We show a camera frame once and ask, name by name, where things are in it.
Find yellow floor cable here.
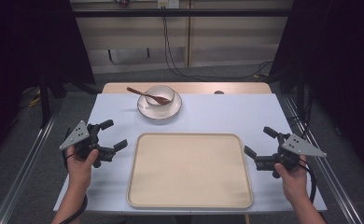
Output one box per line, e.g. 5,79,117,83
26,95,42,108

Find black horizontal metal bar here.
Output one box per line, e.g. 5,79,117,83
71,8,294,19

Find brown wooden spoon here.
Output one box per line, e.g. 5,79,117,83
126,86,173,106

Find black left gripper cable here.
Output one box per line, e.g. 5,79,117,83
58,127,89,224

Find white wall power outlet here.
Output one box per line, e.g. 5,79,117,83
157,0,181,9

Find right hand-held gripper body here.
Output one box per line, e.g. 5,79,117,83
254,133,328,179

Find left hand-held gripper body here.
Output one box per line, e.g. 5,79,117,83
59,120,116,168

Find black hanging wall cable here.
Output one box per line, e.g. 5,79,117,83
161,6,275,80

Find black metal stand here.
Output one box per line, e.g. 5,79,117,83
39,74,52,127

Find black curtain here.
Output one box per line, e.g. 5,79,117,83
268,0,364,180
0,0,96,162

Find white bowl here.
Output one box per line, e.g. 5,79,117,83
144,84,175,107

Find white saucer with dark rim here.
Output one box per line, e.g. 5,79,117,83
136,89,183,121

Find aluminium floor rail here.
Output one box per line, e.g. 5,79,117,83
281,92,364,224
0,99,64,224

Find beige rectangular tray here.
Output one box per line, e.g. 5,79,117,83
126,133,255,210

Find light blue table mat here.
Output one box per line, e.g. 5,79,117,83
52,92,328,215

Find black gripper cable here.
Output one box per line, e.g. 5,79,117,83
58,127,89,224
298,157,317,204

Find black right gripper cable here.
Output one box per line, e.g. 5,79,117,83
298,157,317,204

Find person's right hand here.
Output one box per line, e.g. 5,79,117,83
273,158,311,204

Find wooden table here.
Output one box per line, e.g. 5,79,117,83
101,81,273,95

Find person's left hand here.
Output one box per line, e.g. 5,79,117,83
65,146,100,192

